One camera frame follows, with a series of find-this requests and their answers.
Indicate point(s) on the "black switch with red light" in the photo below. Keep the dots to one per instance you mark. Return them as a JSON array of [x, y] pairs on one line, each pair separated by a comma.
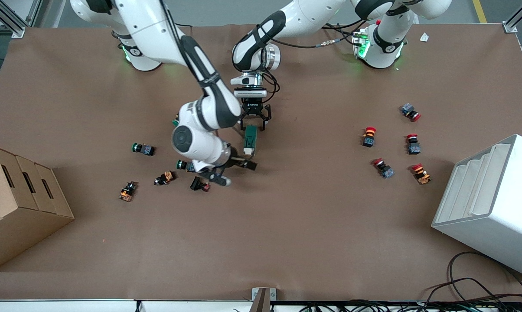
[[198, 184]]

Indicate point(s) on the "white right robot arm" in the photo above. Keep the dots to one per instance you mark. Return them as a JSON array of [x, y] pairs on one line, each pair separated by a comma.
[[148, 26]]

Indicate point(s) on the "small white paper scrap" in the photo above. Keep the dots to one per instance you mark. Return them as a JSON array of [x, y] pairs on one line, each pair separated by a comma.
[[424, 37]]

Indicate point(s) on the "brown table mat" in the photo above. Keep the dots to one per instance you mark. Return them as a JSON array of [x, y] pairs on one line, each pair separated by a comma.
[[287, 225]]

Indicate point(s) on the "green push button switch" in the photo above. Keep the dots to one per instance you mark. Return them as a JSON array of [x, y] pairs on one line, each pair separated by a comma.
[[174, 122], [184, 165], [143, 149]]

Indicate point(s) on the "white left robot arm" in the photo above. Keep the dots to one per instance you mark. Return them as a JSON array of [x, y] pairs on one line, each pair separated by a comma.
[[295, 21]]

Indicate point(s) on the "red mushroom button orange block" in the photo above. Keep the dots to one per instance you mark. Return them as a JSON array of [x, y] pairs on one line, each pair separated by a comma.
[[369, 136], [421, 173]]

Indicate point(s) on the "black orange button switch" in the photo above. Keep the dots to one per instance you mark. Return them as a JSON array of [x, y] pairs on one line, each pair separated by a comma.
[[164, 178], [128, 191]]

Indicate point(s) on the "red mushroom button blue block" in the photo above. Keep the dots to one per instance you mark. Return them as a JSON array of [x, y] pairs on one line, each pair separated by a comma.
[[383, 168], [413, 144], [410, 112]]

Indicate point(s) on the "metal bracket at table edge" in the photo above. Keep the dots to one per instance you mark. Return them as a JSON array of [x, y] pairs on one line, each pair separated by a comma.
[[263, 299]]

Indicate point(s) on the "white slotted rack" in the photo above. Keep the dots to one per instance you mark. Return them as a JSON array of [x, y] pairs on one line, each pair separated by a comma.
[[495, 203]]

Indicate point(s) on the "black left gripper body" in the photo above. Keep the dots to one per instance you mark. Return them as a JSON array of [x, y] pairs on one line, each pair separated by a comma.
[[252, 107]]

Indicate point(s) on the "white table edge rail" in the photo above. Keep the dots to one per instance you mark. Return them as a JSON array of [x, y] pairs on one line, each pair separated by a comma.
[[70, 305]]

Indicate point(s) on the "aluminium frame post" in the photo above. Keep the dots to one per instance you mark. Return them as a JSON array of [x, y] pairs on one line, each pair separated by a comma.
[[519, 17], [5, 17]]

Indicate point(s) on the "green load switch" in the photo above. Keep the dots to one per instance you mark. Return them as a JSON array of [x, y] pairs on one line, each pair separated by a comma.
[[251, 138]]

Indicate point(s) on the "brown cardboard box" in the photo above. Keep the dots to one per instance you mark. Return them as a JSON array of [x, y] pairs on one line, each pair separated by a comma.
[[22, 208]]

